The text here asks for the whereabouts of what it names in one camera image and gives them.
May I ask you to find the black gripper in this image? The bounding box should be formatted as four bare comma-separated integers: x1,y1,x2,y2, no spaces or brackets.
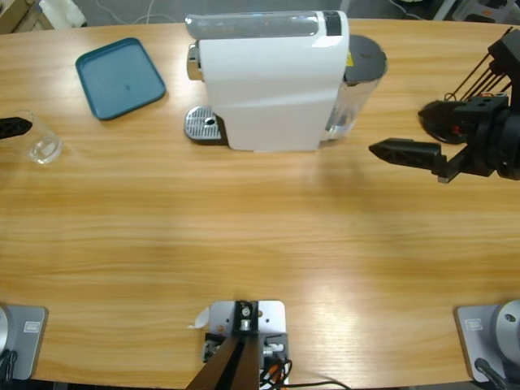
368,95,520,185

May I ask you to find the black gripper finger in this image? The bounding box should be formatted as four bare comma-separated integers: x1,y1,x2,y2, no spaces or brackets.
0,116,34,143

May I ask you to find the clear drinking glass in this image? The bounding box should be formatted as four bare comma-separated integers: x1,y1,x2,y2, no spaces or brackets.
0,108,65,166

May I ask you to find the grey coffee machine lever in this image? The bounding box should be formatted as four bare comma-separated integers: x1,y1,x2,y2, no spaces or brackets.
184,11,326,41

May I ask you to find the white capsule coffee machine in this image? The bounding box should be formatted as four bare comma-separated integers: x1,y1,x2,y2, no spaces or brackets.
185,10,351,154

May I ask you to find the black capsule holder with rods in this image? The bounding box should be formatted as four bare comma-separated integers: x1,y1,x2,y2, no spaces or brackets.
418,26,514,145

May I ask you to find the clear water tank black lid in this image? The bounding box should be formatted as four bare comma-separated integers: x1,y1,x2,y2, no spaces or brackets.
320,34,389,143

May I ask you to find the brown cardboard box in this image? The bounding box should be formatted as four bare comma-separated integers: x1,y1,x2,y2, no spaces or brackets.
0,0,37,34

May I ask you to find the teal plastic tray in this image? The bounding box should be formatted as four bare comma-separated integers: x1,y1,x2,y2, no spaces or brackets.
75,37,167,122

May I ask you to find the white furniture leg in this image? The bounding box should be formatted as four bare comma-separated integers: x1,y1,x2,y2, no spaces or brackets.
431,0,458,21

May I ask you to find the grey device orange button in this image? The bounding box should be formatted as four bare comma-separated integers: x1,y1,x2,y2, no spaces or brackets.
453,0,515,24

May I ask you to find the white foam block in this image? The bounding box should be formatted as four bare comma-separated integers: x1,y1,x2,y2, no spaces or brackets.
39,0,88,28

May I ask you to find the metal grate drip tray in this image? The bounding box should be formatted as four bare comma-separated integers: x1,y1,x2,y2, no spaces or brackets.
184,106,229,146

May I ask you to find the white mounting block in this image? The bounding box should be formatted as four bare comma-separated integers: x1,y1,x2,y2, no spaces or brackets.
207,299,290,386

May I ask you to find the white tape piece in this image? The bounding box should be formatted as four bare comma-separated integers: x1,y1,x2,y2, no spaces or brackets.
186,306,211,330

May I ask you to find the white floor cable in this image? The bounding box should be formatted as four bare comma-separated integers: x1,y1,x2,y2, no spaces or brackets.
96,0,176,26

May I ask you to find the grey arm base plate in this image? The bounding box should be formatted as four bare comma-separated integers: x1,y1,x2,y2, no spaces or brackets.
453,304,520,384
0,305,50,381

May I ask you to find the black base power cable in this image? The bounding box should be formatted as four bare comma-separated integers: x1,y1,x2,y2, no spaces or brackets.
0,349,20,382
474,357,509,390

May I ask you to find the thin black cable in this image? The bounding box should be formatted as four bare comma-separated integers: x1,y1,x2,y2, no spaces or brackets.
284,379,351,390

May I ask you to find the orange and black wire bundle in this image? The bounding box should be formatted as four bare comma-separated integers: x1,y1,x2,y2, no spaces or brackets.
258,357,293,390

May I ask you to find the dark camera post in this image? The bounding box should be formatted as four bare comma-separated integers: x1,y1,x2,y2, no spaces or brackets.
186,300,261,390

